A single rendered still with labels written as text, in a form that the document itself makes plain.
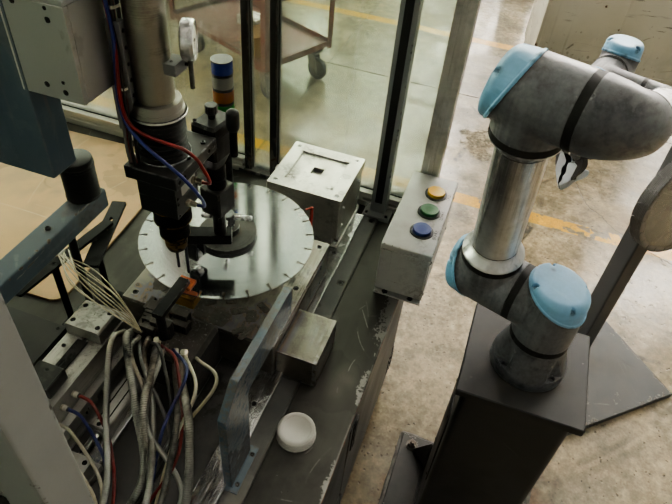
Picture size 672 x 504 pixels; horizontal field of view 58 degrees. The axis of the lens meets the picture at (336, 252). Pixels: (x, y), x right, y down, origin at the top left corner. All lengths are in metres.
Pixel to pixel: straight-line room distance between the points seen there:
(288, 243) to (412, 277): 0.30
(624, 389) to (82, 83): 2.03
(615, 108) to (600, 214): 2.26
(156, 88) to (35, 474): 0.51
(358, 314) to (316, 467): 0.36
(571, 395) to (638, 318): 1.40
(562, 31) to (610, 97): 3.20
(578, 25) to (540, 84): 3.18
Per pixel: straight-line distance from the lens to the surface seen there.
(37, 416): 0.41
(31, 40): 0.80
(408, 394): 2.13
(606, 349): 2.48
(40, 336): 1.24
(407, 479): 1.96
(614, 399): 2.34
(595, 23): 4.08
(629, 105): 0.88
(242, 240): 1.15
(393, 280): 1.33
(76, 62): 0.77
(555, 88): 0.88
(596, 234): 2.99
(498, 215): 1.05
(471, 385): 1.26
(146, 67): 0.80
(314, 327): 1.19
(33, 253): 1.07
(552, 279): 1.17
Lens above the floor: 1.74
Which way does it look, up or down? 43 degrees down
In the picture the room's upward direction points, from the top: 6 degrees clockwise
